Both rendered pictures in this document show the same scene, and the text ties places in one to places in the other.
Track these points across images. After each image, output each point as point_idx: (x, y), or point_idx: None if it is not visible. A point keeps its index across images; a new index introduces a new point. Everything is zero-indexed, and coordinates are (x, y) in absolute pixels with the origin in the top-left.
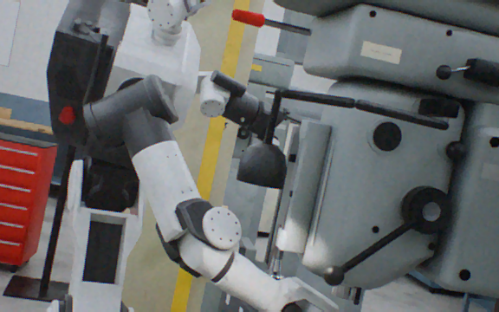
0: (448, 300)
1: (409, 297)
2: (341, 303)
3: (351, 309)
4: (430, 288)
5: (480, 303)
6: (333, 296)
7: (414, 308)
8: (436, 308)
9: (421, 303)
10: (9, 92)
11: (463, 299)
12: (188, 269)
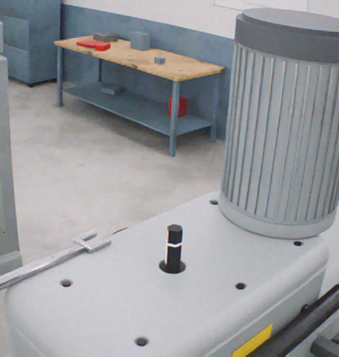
0: (44, 89)
1: (17, 100)
2: None
3: (7, 195)
4: (29, 84)
5: (70, 92)
6: None
7: (25, 111)
8: (39, 103)
9: (28, 103)
10: None
11: (57, 92)
12: None
